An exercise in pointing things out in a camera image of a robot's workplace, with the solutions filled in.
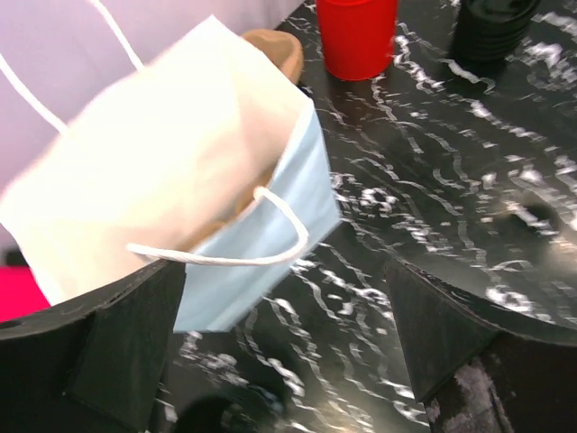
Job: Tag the stack of black lids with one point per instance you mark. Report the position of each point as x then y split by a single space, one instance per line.
488 31

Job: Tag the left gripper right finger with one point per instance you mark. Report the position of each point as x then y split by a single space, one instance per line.
479 367

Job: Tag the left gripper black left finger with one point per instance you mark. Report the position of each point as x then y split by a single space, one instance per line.
93 363

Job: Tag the red straw cup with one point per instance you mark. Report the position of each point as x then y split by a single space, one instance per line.
357 36

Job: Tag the brown pulp cup carrier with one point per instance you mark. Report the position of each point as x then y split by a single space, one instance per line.
283 49

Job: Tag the light blue paper bag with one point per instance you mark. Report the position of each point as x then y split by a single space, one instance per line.
207 156

